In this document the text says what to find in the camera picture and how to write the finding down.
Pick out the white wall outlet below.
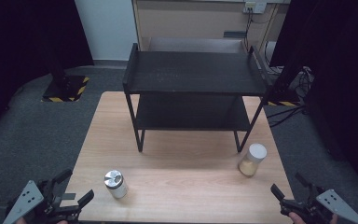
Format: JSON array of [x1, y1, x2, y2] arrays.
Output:
[[242, 1, 267, 15]]

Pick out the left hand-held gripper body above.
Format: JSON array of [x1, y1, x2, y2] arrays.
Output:
[[2, 179, 82, 224]]

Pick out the beige wooden cabinet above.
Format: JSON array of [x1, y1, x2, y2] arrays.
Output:
[[131, 0, 291, 54]]

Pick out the white-lid jar yellow powder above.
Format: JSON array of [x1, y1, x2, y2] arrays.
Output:
[[238, 143, 268, 177]]

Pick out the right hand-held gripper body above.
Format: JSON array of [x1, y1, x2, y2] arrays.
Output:
[[279, 183, 358, 224]]

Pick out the black curtain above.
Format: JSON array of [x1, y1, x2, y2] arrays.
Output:
[[268, 0, 358, 195], [0, 0, 95, 143]]

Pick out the black floor cable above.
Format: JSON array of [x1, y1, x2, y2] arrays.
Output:
[[266, 105, 308, 129]]

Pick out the black stand base hazard stripes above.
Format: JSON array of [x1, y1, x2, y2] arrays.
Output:
[[267, 88, 301, 107], [40, 46, 90, 103]]

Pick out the person's left hand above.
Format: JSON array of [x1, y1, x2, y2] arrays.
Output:
[[14, 217, 70, 224]]

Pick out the black two-tier shelf rack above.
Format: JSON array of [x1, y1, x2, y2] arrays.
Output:
[[122, 42, 274, 153]]

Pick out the person's right hand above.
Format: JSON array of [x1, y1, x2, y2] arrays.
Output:
[[288, 211, 339, 224]]

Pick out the silver-lid jar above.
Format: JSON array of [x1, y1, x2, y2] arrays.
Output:
[[103, 169, 129, 200]]

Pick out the black outlet cable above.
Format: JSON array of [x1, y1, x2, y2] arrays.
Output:
[[242, 11, 255, 52]]

